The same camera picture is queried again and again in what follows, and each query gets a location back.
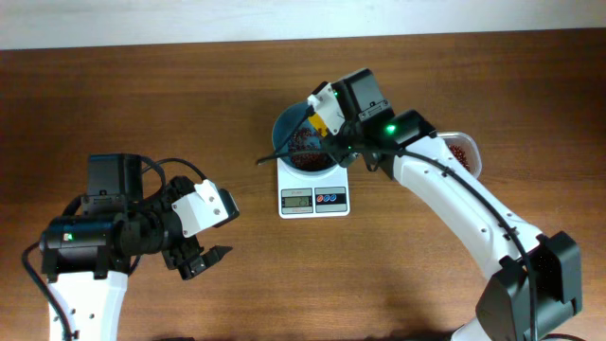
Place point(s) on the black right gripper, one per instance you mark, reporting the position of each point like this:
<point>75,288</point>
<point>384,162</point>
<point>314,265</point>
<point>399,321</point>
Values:
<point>342,154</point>

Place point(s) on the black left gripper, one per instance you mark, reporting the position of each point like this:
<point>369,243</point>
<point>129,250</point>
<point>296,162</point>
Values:
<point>179,252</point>

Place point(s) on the yellow plastic measuring scoop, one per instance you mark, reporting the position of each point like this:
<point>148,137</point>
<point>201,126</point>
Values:
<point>319,125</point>

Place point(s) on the red adzuki beans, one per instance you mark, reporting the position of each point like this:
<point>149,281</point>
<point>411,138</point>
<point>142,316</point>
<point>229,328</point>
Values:
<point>306,139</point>

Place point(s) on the white digital kitchen scale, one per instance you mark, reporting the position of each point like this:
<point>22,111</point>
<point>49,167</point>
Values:
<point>312,194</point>

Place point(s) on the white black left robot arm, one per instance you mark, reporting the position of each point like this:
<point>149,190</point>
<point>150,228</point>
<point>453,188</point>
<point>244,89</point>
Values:
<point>130,209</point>

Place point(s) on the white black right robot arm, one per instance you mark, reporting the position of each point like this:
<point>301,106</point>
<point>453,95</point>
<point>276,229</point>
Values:
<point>534,281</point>

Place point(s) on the blue plastic bowl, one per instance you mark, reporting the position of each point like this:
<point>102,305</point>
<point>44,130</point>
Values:
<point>287,123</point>

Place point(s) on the clear plastic food container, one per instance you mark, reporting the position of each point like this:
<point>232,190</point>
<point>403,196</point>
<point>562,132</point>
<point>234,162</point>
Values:
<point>465,150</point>

